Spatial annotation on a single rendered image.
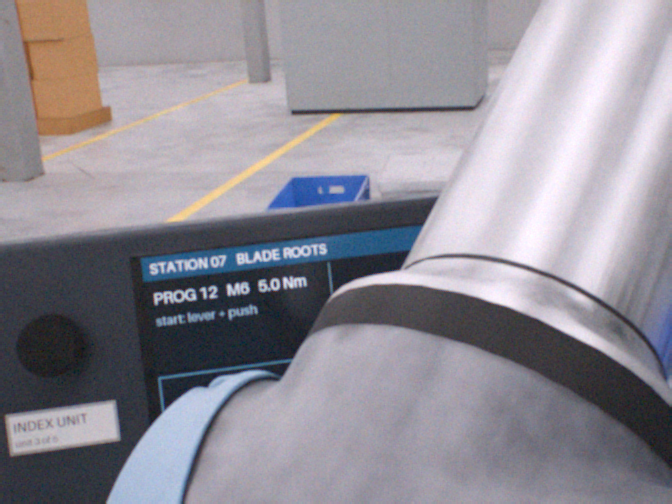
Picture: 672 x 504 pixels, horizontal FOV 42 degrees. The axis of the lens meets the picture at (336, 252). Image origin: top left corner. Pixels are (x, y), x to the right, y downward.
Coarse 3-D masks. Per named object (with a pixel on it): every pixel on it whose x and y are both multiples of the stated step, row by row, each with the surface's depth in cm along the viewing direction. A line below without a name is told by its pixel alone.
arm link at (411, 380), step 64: (576, 0) 30; (640, 0) 28; (512, 64) 30; (576, 64) 27; (640, 64) 27; (512, 128) 27; (576, 128) 26; (640, 128) 26; (448, 192) 27; (512, 192) 25; (576, 192) 24; (640, 192) 25; (448, 256) 24; (512, 256) 23; (576, 256) 23; (640, 256) 24; (320, 320) 24; (384, 320) 22; (448, 320) 21; (512, 320) 21; (576, 320) 21; (640, 320) 23; (256, 384) 25; (320, 384) 22; (384, 384) 20; (448, 384) 20; (512, 384) 20; (576, 384) 20; (640, 384) 21; (192, 448) 21; (256, 448) 21; (320, 448) 20; (384, 448) 19; (448, 448) 19; (512, 448) 19; (576, 448) 19; (640, 448) 20
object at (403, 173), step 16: (400, 160) 409; (416, 160) 407; (432, 160) 405; (448, 160) 402; (384, 176) 382; (400, 176) 380; (416, 176) 378; (432, 176) 375; (448, 176) 372; (384, 192) 374; (400, 192) 373; (416, 192) 370; (432, 192) 369
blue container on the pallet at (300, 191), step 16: (304, 176) 438; (320, 176) 437; (336, 176) 435; (352, 176) 434; (368, 176) 428; (288, 192) 429; (304, 192) 440; (352, 192) 436; (368, 192) 430; (272, 208) 396; (288, 208) 383
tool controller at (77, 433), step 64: (0, 256) 41; (64, 256) 41; (128, 256) 41; (192, 256) 42; (256, 256) 42; (320, 256) 42; (384, 256) 43; (0, 320) 41; (64, 320) 40; (128, 320) 41; (192, 320) 42; (256, 320) 42; (0, 384) 41; (64, 384) 41; (128, 384) 42; (0, 448) 41; (64, 448) 41; (128, 448) 42
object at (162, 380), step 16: (208, 368) 42; (224, 368) 42; (240, 368) 42; (256, 368) 42; (160, 384) 42; (176, 384) 42; (192, 384) 42; (208, 384) 42; (160, 400) 42; (176, 400) 42
